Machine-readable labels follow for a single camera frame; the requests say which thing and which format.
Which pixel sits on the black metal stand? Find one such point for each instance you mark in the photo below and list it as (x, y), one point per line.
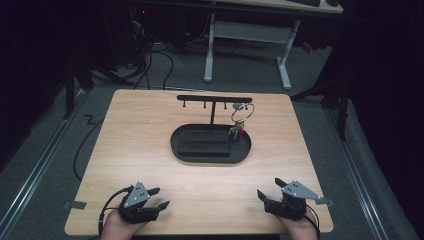
(341, 106)
(69, 90)

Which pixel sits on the white-legged wooden desk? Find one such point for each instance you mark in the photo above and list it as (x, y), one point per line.
(251, 31)

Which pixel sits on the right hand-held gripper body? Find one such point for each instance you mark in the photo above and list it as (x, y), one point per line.
(295, 203)

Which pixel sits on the grey round table grommet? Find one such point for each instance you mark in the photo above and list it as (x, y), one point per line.
(237, 106)

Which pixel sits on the black key rack with tray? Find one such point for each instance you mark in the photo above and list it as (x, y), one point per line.
(206, 159)

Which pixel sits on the black computer tower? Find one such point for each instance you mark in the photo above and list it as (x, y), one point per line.
(138, 30)

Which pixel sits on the black computer mouse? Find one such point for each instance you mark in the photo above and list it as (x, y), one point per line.
(332, 2)

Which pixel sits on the black keyboard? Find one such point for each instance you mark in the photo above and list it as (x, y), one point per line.
(305, 2)

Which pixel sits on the grey metal floor rail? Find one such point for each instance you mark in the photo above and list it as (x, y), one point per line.
(40, 163)
(358, 180)

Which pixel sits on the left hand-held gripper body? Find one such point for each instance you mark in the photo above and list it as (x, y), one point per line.
(137, 200)

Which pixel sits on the grey tape strip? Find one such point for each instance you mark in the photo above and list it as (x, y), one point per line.
(75, 204)

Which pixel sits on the person's left hand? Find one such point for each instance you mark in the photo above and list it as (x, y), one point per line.
(118, 230)

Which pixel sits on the person's right hand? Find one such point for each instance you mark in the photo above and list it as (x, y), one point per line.
(300, 228)

